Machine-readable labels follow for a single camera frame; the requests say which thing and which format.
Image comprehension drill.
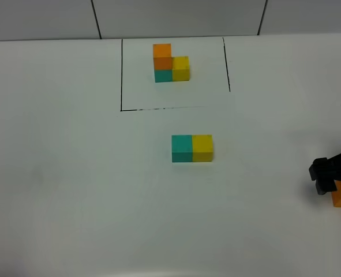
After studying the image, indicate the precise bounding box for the orange template block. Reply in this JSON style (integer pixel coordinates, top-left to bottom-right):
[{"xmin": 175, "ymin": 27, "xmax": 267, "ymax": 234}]
[{"xmin": 153, "ymin": 43, "xmax": 173, "ymax": 70}]

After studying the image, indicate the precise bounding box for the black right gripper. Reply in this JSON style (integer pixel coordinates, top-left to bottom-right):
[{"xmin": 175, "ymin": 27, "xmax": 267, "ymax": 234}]
[{"xmin": 309, "ymin": 154, "xmax": 341, "ymax": 195}]

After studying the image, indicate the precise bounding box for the teal template block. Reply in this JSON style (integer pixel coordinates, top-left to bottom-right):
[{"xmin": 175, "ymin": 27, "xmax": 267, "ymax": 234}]
[{"xmin": 154, "ymin": 69, "xmax": 173, "ymax": 83}]

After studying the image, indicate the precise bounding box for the yellow template block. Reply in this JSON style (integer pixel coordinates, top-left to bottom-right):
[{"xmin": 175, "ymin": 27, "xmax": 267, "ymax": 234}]
[{"xmin": 172, "ymin": 56, "xmax": 190, "ymax": 81}]

